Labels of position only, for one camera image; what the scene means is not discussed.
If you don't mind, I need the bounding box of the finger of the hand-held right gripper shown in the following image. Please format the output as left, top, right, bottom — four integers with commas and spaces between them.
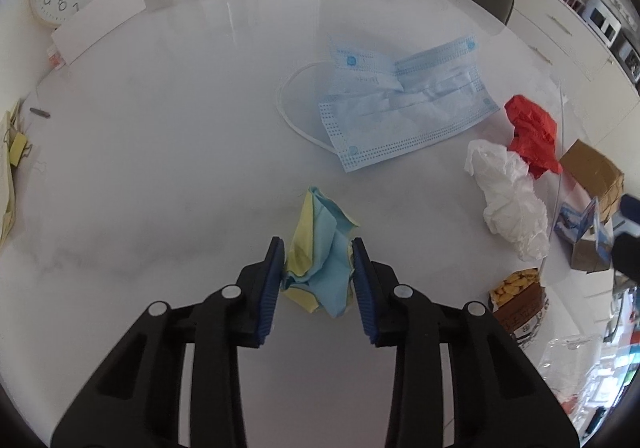
619, 194, 640, 229
612, 232, 640, 286

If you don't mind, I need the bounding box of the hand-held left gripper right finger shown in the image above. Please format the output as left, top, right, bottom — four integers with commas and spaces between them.
350, 237, 581, 448

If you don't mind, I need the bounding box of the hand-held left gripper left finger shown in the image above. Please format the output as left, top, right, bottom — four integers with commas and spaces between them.
51, 236, 286, 448

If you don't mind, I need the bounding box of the yellow and blue paper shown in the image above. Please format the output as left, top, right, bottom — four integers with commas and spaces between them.
281, 186, 361, 319

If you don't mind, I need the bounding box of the white tissue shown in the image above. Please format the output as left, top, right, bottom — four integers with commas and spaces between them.
464, 139, 551, 262

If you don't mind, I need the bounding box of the red paper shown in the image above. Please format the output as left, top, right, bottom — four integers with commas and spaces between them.
504, 95, 563, 179

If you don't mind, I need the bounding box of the blue face mask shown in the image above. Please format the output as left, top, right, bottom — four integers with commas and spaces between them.
276, 34, 501, 173

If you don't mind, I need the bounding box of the brown cardboard box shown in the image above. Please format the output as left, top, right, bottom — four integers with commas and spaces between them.
559, 139, 626, 223

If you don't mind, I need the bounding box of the small printed box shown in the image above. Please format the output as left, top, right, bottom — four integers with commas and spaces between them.
554, 197, 615, 273

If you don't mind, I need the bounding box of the clear plastic bag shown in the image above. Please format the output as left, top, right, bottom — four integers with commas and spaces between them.
537, 333, 631, 429

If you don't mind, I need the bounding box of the silver toaster oven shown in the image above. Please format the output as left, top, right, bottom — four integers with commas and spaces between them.
612, 35, 640, 88

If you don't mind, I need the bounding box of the white drawer cabinet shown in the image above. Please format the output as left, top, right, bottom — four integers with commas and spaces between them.
510, 0, 640, 139

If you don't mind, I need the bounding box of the white microwave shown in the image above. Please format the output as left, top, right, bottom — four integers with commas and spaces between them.
582, 0, 623, 46

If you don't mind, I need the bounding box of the yellow paper sheet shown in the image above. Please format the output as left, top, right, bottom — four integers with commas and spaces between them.
0, 110, 18, 249

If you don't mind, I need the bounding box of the yellow binder clip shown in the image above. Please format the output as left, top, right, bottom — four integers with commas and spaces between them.
2, 128, 33, 169

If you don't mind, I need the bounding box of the white card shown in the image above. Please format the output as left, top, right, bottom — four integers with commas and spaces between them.
51, 0, 147, 66

